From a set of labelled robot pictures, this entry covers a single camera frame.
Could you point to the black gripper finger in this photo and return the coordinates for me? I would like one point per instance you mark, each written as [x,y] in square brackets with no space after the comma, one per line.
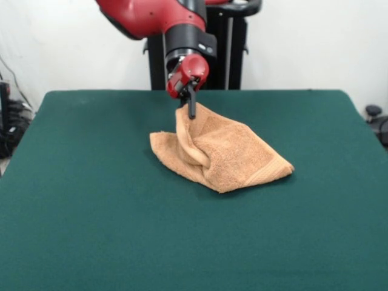
[182,101]
[191,104]

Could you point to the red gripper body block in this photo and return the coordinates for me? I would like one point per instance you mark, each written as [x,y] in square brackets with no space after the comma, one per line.
[188,75]

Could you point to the tan terry towel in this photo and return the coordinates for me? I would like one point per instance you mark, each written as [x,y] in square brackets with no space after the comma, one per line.
[230,151]

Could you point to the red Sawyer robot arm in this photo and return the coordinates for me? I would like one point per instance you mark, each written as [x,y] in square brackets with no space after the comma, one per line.
[145,15]

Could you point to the dark green table cloth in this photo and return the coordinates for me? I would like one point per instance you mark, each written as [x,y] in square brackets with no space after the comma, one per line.
[91,212]

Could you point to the black equipment stack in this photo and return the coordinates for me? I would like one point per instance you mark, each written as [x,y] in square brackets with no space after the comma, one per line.
[6,121]

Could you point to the black office chair base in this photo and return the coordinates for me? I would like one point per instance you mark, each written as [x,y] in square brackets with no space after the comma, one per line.
[376,118]

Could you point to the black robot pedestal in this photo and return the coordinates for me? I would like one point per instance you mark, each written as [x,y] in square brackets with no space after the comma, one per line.
[230,60]

